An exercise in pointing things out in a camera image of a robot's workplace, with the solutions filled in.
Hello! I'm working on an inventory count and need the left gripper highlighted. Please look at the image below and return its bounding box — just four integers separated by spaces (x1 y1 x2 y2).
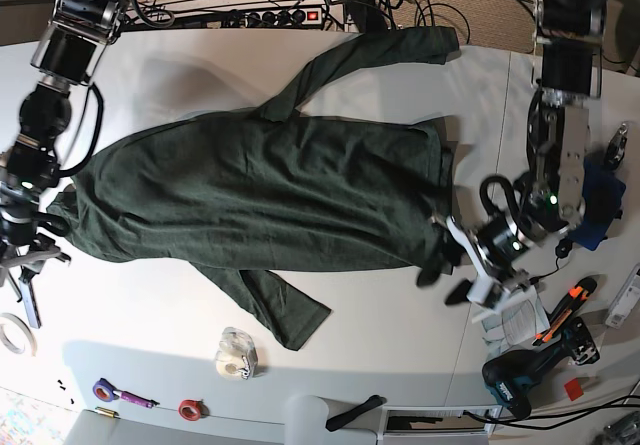
416 212 534 311

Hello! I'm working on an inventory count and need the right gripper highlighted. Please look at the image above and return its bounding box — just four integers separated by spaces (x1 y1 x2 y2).
1 184 71 290

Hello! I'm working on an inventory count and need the dark green t-shirt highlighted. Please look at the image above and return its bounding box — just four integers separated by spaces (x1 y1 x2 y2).
48 26 459 351

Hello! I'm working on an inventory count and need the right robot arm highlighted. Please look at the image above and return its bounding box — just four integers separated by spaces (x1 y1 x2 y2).
1 0 128 279

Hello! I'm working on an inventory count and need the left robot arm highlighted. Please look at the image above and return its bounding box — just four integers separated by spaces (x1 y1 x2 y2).
433 0 626 313

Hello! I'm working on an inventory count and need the white tape roll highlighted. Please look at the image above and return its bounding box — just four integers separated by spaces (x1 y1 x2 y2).
0 313 37 357

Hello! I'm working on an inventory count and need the white paper manual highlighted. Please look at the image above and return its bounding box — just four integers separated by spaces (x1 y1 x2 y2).
471 287 549 358

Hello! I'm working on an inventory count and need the orange black utility knife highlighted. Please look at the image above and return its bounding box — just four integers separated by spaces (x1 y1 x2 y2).
532 276 598 347

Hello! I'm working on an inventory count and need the purple tape roll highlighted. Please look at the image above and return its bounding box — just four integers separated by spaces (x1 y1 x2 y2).
92 378 119 403

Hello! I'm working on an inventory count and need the red square sticker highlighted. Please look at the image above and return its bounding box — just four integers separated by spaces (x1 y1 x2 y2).
564 378 584 401

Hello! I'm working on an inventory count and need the blue plastic box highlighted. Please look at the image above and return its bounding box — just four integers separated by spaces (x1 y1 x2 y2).
567 159 626 251

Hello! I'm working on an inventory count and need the brass small cylinder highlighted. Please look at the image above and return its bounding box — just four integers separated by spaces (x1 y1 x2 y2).
94 407 119 419

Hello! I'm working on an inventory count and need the metal clamp tool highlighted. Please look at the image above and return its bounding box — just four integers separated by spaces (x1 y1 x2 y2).
604 122 629 171

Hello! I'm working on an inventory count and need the red tape roll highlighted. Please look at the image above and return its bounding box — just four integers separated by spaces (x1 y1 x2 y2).
177 399 203 422

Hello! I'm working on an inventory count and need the black power strip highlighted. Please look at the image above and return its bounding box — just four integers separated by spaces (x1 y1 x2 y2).
220 8 324 29

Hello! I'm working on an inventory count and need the black cordless drill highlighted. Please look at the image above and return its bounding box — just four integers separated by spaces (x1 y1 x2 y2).
482 317 600 420

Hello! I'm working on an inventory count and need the black strap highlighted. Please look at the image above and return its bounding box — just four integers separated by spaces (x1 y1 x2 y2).
325 394 385 432

